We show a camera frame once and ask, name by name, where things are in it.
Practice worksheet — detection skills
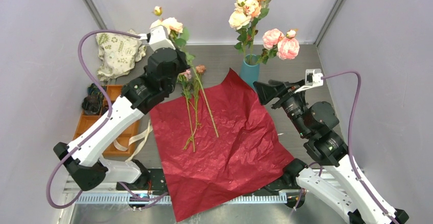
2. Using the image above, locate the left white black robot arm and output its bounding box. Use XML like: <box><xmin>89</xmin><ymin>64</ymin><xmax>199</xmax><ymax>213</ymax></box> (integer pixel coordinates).
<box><xmin>53</xmin><ymin>47</ymin><xmax>189</xmax><ymax>191</ymax></box>

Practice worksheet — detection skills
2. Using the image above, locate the cream printed ribbon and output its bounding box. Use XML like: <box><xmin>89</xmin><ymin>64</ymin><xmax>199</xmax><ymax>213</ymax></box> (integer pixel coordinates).
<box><xmin>113</xmin><ymin>120</ymin><xmax>153</xmax><ymax>162</ymax></box>

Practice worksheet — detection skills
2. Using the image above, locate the cream white rose stem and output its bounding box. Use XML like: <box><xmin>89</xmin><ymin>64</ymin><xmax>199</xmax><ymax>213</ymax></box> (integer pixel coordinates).
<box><xmin>228</xmin><ymin>0</ymin><xmax>260</xmax><ymax>58</ymax></box>

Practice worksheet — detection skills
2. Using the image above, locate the pink rose stem large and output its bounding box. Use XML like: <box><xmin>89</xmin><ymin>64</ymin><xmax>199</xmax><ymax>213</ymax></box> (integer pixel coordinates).
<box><xmin>257</xmin><ymin>29</ymin><xmax>300</xmax><ymax>64</ymax></box>

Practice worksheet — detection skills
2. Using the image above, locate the dark rolled item top-left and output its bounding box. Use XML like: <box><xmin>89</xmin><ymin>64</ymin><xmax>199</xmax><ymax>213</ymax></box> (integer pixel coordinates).
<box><xmin>87</xmin><ymin>83</ymin><xmax>104</xmax><ymax>97</ymax></box>

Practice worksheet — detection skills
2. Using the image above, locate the peach rose stem tall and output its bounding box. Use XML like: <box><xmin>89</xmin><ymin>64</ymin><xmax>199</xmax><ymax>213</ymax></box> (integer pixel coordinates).
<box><xmin>248</xmin><ymin>0</ymin><xmax>271</xmax><ymax>65</ymax></box>

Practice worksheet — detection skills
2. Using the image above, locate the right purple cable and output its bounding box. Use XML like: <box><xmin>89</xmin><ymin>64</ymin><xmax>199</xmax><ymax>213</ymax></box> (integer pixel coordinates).
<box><xmin>287</xmin><ymin>70</ymin><xmax>401</xmax><ymax>224</ymax></box>

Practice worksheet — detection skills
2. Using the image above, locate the dark rolled item left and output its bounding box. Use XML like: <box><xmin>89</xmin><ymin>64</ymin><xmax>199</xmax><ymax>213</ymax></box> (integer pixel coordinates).
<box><xmin>82</xmin><ymin>95</ymin><xmax>101</xmax><ymax>115</ymax></box>

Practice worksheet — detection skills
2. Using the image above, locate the teal cylindrical vase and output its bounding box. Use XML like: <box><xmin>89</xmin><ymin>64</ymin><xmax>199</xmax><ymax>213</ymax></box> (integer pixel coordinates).
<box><xmin>239</xmin><ymin>55</ymin><xmax>260</xmax><ymax>89</ymax></box>

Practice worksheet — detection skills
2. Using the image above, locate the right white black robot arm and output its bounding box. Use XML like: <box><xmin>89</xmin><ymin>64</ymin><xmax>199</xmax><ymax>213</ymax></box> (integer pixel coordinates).
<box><xmin>253</xmin><ymin>81</ymin><xmax>409</xmax><ymax>223</ymax></box>

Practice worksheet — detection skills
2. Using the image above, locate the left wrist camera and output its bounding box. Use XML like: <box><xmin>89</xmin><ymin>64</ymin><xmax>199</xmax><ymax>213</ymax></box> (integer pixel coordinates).
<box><xmin>139</xmin><ymin>25</ymin><xmax>176</xmax><ymax>51</ymax></box>

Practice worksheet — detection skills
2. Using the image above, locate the pink flower bouquet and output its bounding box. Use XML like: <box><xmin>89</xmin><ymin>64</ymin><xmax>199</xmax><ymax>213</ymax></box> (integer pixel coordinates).
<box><xmin>177</xmin><ymin>65</ymin><xmax>206</xmax><ymax>152</ymax></box>

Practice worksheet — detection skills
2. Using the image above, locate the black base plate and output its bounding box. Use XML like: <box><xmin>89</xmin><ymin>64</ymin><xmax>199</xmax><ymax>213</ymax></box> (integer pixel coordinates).
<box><xmin>125</xmin><ymin>168</ymin><xmax>301</xmax><ymax>196</ymax></box>

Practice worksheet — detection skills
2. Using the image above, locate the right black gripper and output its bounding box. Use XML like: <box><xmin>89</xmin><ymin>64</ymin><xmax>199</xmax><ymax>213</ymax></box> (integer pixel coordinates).
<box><xmin>252</xmin><ymin>78</ymin><xmax>309</xmax><ymax>136</ymax></box>

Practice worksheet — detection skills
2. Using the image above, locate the orange compartment tray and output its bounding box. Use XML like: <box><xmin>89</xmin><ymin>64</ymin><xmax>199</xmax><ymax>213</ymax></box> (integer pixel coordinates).
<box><xmin>73</xmin><ymin>84</ymin><xmax>141</xmax><ymax>157</ymax></box>

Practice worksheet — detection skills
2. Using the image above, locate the aluminium rail frame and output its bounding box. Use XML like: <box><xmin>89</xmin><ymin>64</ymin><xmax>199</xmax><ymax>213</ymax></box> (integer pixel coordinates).
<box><xmin>63</xmin><ymin>170</ymin><xmax>371</xmax><ymax>205</ymax></box>

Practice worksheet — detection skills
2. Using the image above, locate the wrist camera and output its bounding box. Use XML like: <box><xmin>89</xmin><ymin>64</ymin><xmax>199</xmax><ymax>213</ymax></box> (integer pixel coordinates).
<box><xmin>295</xmin><ymin>69</ymin><xmax>324</xmax><ymax>93</ymax></box>
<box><xmin>139</xmin><ymin>25</ymin><xmax>176</xmax><ymax>51</ymax></box>

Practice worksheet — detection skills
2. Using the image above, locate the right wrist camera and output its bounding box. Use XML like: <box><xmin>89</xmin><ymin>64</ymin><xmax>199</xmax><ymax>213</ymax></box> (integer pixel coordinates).
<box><xmin>295</xmin><ymin>69</ymin><xmax>324</xmax><ymax>93</ymax></box>

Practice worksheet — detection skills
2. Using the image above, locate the dark red wrapping paper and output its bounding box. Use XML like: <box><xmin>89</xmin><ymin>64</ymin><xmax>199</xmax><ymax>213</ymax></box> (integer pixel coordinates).
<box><xmin>150</xmin><ymin>70</ymin><xmax>294</xmax><ymax>222</ymax></box>

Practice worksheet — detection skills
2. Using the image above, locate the cream printed cloth bag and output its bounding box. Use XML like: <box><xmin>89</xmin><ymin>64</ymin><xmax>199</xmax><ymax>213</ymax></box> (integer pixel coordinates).
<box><xmin>95</xmin><ymin>32</ymin><xmax>147</xmax><ymax>82</ymax></box>

